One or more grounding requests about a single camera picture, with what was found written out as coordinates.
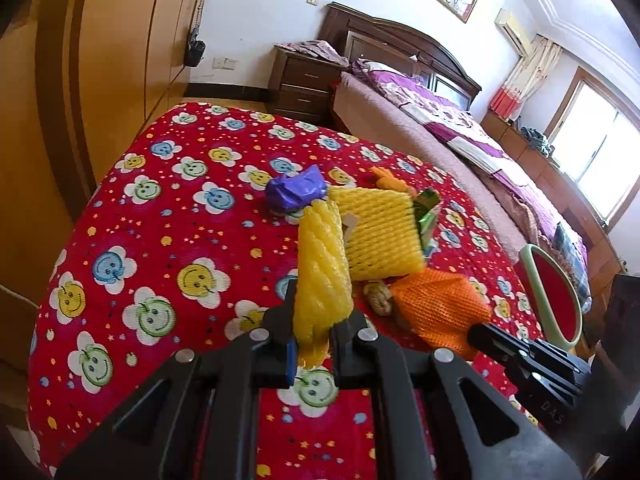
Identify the yellow foam net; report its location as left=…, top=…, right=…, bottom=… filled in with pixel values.
left=327, top=186, right=426, bottom=281
left=292, top=199, right=353, bottom=368

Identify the brown walnut shell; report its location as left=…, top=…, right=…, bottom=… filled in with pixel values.
left=362, top=282, right=396, bottom=317

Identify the wooden window cabinet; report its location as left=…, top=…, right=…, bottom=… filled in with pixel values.
left=482, top=110, right=626, bottom=281

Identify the dark wooden nightstand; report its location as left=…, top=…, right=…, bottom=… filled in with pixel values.
left=268, top=45, right=351, bottom=126

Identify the purple floral quilt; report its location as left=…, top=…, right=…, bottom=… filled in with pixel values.
left=350, top=58, right=586, bottom=261

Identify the wall air conditioner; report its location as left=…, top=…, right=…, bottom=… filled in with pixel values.
left=495, top=8, right=532, bottom=56

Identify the blue plaid cloth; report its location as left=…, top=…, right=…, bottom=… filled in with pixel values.
left=552, top=222, right=591, bottom=306

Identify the orange foam net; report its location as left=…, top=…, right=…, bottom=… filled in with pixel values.
left=390, top=267, right=493, bottom=361

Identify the red bucket with green rim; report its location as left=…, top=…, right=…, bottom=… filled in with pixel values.
left=518, top=244, right=583, bottom=351

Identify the red and white curtain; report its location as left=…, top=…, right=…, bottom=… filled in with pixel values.
left=487, top=35, right=563, bottom=123

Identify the dark wooden headboard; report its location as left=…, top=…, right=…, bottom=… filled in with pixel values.
left=325, top=1, right=483, bottom=111

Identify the purple plastic bag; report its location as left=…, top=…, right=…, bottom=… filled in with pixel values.
left=265, top=165, right=330, bottom=213

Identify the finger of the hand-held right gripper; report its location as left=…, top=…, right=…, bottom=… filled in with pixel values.
left=469, top=323, right=591, bottom=377
left=505, top=360, right=581, bottom=400

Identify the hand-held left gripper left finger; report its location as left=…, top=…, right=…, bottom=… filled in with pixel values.
left=52, top=277, right=301, bottom=480

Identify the window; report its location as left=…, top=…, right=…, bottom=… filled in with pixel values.
left=545, top=67, right=640, bottom=231

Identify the wooden wardrobe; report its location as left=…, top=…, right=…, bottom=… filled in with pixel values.
left=0, top=0, right=211, bottom=411

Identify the bed with pink sheet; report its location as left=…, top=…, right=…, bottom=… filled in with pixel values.
left=332, top=57, right=593, bottom=311

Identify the black hanging bag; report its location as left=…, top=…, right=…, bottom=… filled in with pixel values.
left=184, top=27, right=207, bottom=67

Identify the dark clothes pile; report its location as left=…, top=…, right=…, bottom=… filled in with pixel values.
left=520, top=126, right=553, bottom=156

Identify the flat yellow foam net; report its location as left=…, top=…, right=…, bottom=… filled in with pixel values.
left=327, top=186, right=426, bottom=281

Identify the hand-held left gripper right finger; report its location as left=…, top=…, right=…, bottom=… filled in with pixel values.
left=327, top=310, right=583, bottom=480

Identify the red smiley printed cloth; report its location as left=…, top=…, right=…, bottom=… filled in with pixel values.
left=27, top=102, right=543, bottom=480

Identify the pink cloth on nightstand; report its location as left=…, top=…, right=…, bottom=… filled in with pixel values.
left=275, top=39, right=346, bottom=68

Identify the green snack packet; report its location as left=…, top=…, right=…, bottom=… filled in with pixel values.
left=412, top=187, right=443, bottom=256

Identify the small orange foam piece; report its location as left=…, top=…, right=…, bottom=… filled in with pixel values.
left=370, top=166, right=416, bottom=196

